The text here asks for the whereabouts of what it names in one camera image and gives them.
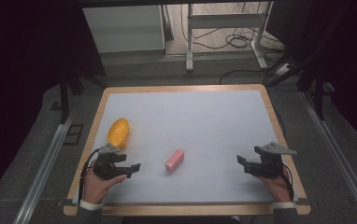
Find aluminium rail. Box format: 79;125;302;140
299;91;357;224
12;112;77;224

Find person's left hand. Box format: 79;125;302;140
81;159;128;206

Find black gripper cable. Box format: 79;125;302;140
78;147;102;204
278;161;294;201

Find pink soap bar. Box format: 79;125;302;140
164;148;186;175

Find white cabinet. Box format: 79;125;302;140
82;5;166;54

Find white metal desk frame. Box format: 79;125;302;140
185;1;274;73

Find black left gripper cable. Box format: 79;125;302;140
78;147;102;204

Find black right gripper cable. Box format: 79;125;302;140
278;161;294;201

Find black metal stand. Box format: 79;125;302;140
58;46;109;125
264;3;352;121

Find person's right hand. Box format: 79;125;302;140
254;167;294;204

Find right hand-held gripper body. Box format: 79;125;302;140
244;141;298;179

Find orange plastic bowl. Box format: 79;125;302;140
107;118;131;150

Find black floor cables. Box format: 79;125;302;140
179;2;288;86

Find dark curtain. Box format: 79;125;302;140
0;0;107;209
264;0;357;155

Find white wood-framed board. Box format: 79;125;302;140
72;90;299;205

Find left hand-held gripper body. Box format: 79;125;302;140
93;142;128;181

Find white power strip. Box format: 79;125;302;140
273;63;293;77

